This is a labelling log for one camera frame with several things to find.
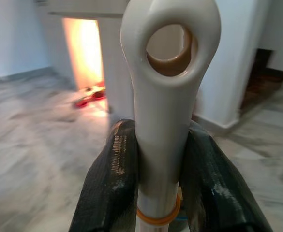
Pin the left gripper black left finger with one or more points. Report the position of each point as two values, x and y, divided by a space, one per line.
107 183

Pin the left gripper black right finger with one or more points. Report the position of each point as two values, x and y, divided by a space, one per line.
211 181

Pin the red slipper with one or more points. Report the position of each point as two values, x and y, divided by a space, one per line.
99 93
82 103

